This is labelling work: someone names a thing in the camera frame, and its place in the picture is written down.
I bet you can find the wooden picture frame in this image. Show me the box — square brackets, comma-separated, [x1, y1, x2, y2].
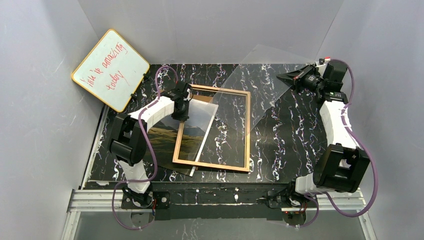
[172, 84, 251, 172]

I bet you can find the landscape photo print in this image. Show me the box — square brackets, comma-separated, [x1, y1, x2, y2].
[147, 100, 218, 177]

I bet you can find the clear acrylic sheet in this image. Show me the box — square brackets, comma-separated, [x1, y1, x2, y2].
[211, 44, 314, 135]

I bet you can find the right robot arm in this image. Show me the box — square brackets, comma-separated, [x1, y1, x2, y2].
[276, 58, 370, 194]

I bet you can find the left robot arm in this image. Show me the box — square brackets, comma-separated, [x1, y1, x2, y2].
[107, 84, 192, 194]

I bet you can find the brown backing board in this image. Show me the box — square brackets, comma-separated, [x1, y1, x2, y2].
[155, 92, 213, 105]

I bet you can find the white board yellow rim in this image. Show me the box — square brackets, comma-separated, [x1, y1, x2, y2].
[71, 29, 150, 113]

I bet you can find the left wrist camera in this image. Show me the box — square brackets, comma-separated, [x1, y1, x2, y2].
[184, 88, 192, 102]

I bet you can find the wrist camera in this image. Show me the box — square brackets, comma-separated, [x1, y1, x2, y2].
[314, 56, 331, 75]
[184, 88, 192, 102]

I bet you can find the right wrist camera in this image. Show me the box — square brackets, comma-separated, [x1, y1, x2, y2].
[314, 56, 331, 75]

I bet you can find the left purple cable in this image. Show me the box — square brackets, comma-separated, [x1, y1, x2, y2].
[111, 65, 180, 231]

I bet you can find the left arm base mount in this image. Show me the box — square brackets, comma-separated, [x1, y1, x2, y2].
[120, 191, 171, 210]

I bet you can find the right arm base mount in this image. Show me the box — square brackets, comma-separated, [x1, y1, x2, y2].
[265, 190, 311, 210]

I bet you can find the aluminium rail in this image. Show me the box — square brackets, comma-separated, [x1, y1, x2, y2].
[61, 185, 377, 240]

